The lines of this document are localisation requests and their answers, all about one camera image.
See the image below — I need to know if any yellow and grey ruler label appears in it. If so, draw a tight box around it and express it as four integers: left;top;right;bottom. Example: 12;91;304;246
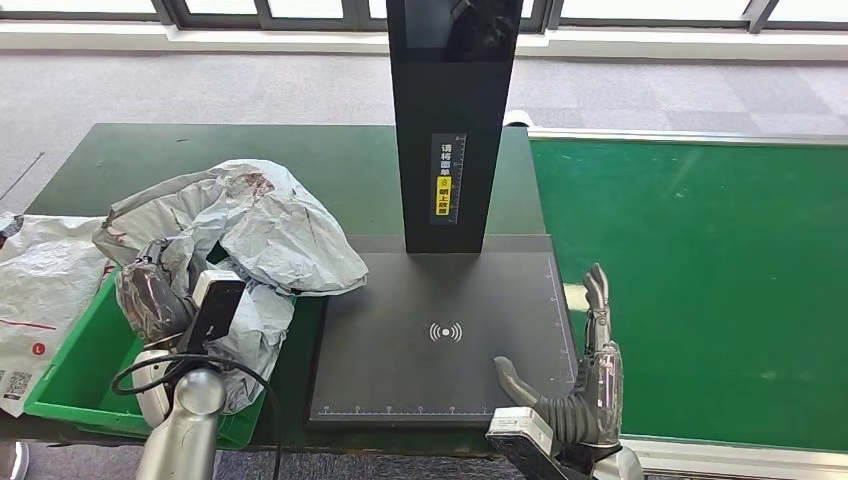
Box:
430;133;468;227

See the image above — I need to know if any grey poly mailer parcel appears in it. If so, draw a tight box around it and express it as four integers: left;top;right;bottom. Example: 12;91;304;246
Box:
205;261;297;417
208;158;370;297

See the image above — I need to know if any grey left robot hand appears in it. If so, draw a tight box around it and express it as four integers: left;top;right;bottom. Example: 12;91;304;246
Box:
115;238;200;347

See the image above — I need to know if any white rounded floor object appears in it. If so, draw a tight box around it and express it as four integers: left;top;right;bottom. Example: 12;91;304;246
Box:
0;442;31;480

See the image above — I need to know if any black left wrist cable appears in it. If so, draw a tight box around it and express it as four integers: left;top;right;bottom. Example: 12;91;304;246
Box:
110;352;285;480

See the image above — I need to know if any white poly mailer QR code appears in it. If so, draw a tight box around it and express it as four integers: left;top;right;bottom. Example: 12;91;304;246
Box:
0;213;115;420

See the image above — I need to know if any green conveyor belt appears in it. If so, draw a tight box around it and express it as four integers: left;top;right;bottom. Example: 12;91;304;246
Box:
529;137;848;455

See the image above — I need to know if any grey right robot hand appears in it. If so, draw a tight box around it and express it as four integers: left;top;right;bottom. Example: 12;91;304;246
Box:
493;262;625;453

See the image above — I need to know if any black inbound scanner machine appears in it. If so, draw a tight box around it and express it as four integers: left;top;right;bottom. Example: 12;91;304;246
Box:
307;0;584;435

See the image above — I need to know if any green plastic crate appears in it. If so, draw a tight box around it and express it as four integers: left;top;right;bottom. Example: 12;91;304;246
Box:
23;241;313;452

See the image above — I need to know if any white window sill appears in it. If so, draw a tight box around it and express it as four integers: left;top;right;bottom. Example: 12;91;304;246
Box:
0;18;848;62

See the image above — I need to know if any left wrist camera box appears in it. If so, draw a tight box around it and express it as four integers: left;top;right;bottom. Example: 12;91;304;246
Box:
177;270;248;356

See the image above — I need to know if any pale poly mailer red print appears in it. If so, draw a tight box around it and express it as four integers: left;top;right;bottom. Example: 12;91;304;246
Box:
92;173;233;296

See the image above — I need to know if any dark window frame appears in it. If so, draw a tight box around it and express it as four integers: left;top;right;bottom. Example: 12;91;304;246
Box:
0;0;848;31

